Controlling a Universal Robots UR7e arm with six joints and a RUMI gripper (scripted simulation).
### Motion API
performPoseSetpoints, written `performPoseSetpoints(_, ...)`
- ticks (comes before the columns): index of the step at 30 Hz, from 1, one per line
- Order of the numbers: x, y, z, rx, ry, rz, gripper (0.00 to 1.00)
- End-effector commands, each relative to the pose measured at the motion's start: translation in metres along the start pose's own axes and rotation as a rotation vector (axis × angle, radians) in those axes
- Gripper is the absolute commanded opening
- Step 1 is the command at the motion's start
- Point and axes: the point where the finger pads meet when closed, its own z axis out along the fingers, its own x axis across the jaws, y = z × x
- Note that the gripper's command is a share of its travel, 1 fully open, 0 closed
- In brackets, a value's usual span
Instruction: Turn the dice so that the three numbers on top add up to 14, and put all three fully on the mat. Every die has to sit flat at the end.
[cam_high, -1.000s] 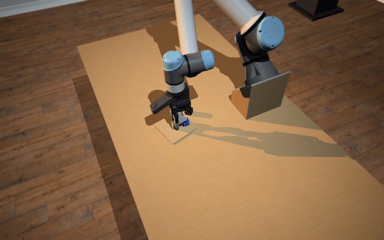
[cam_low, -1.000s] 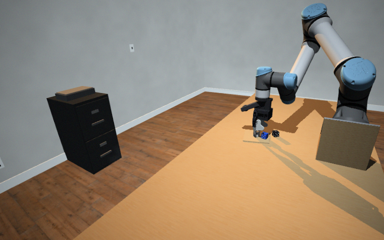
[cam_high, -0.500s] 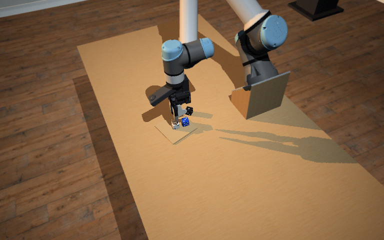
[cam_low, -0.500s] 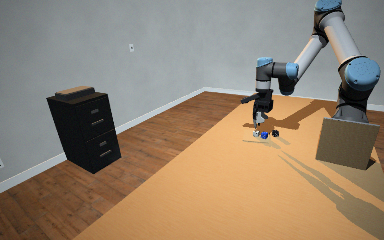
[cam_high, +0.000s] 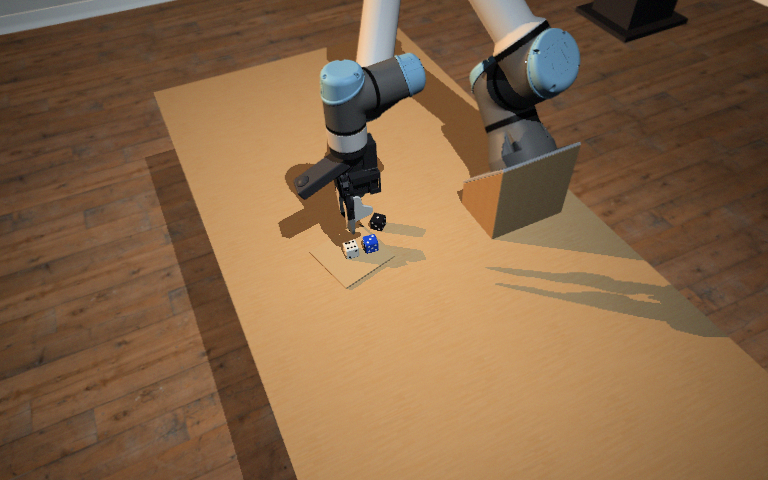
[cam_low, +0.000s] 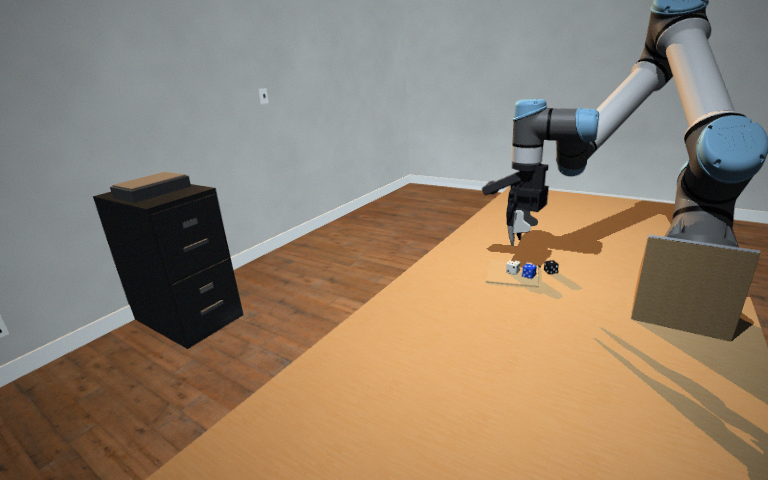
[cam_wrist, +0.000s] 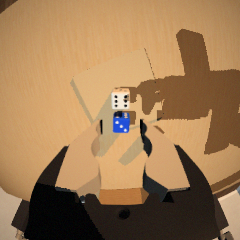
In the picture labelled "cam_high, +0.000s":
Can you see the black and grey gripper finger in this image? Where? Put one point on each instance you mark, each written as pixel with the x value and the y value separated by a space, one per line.
pixel 354 210
pixel 340 201

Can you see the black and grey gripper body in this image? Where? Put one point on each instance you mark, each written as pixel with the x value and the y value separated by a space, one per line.
pixel 363 174

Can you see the white die with black pips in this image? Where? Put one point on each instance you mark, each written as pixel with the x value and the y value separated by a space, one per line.
pixel 351 249

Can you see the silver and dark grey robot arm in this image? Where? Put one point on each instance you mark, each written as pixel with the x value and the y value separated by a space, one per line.
pixel 534 68

